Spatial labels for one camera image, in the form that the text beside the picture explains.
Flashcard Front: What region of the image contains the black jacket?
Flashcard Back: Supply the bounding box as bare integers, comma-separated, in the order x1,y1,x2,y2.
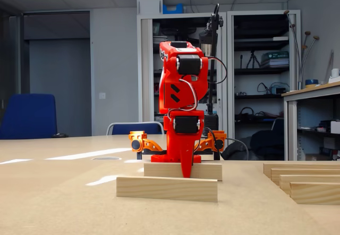
221,130,285,161

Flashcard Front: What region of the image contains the grey side table wooden top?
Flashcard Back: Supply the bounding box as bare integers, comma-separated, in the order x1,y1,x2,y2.
280,81,340,162

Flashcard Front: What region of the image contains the black cable heap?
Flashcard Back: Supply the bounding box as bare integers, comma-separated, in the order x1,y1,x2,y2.
235,106,284,121

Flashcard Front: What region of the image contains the grey metal cabinet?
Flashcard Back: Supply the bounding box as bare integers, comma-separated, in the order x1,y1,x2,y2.
136,12,228,140
227,9,302,161

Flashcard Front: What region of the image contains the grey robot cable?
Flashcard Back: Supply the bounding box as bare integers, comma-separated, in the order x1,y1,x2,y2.
225,138,250,161

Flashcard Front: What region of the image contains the black gooseneck stand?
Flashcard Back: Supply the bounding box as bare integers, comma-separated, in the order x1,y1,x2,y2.
198,3,224,137

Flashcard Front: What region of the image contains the green book stack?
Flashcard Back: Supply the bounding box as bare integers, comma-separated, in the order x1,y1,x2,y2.
260,51,290,69

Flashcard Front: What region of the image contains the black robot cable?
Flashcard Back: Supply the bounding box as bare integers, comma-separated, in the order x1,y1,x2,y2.
201,127,221,161

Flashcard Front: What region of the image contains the white cable grommet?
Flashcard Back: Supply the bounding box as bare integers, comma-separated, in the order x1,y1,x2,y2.
91,156,123,162

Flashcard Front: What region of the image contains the blue office chair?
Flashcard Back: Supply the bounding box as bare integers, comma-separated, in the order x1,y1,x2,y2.
0,93,58,140

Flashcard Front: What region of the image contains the dark office chair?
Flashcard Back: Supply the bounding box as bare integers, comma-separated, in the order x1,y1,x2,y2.
270,117,285,132

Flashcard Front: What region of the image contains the grey door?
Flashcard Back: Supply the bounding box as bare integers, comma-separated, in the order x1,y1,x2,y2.
23,11,91,137

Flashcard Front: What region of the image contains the brown fibreboard sheet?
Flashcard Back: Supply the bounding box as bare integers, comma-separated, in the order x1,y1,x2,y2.
0,161,340,235

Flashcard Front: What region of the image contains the black mini tripod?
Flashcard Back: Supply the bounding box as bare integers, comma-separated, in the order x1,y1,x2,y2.
245,49,261,70

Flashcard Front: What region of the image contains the orange table clamp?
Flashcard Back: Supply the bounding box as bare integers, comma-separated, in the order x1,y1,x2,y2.
128,130,164,161
193,130,228,161

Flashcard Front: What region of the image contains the blue plastic box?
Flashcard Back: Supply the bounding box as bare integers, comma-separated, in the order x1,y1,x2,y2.
162,3,184,15

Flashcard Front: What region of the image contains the blue chair grey frame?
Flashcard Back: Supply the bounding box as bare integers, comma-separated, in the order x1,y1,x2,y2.
106,121,165,136

